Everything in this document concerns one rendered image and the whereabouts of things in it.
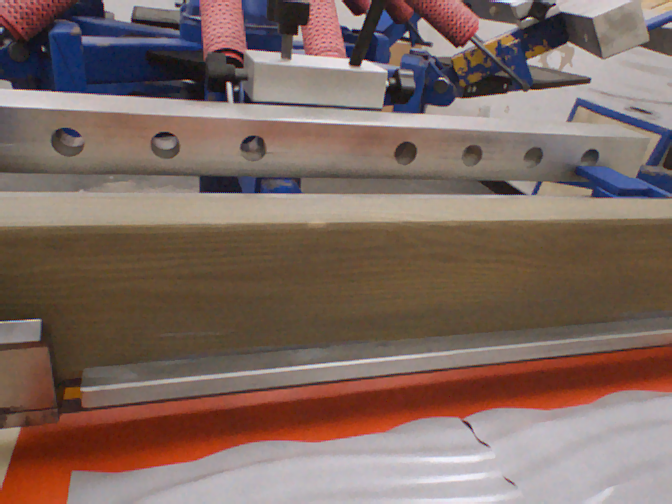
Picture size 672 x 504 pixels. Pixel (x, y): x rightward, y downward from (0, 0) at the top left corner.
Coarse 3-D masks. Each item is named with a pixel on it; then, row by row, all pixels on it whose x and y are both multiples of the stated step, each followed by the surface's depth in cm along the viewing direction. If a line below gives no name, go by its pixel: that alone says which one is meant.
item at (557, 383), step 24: (552, 360) 34; (576, 360) 34; (600, 360) 34; (624, 360) 35; (648, 360) 35; (456, 384) 30; (480, 384) 31; (504, 384) 31; (528, 384) 31; (552, 384) 32; (576, 384) 32; (600, 384) 32; (624, 384) 32; (648, 384) 33; (456, 408) 29; (480, 408) 29; (528, 408) 29; (552, 408) 30
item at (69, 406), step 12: (636, 348) 35; (648, 348) 35; (528, 360) 32; (540, 360) 32; (408, 372) 29; (420, 372) 30; (300, 384) 27; (312, 384) 28; (192, 396) 26; (204, 396) 26; (216, 396) 26; (72, 408) 24; (84, 408) 24; (96, 408) 24; (108, 408) 25
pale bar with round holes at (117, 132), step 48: (0, 96) 39; (48, 96) 41; (96, 96) 43; (0, 144) 39; (48, 144) 40; (96, 144) 41; (144, 144) 42; (192, 144) 43; (240, 144) 44; (288, 144) 45; (336, 144) 46; (384, 144) 48; (432, 144) 49; (480, 144) 51; (528, 144) 52; (576, 144) 54; (624, 144) 56
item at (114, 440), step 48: (336, 384) 29; (384, 384) 30; (432, 384) 30; (48, 432) 24; (96, 432) 24; (144, 432) 25; (192, 432) 25; (240, 432) 25; (288, 432) 26; (336, 432) 26; (48, 480) 22
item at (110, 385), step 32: (640, 320) 31; (256, 352) 24; (288, 352) 25; (320, 352) 25; (352, 352) 25; (384, 352) 26; (416, 352) 26; (448, 352) 26; (480, 352) 27; (512, 352) 28; (544, 352) 28; (576, 352) 29; (96, 384) 21; (128, 384) 22; (160, 384) 22; (192, 384) 23; (224, 384) 23; (256, 384) 24; (288, 384) 24
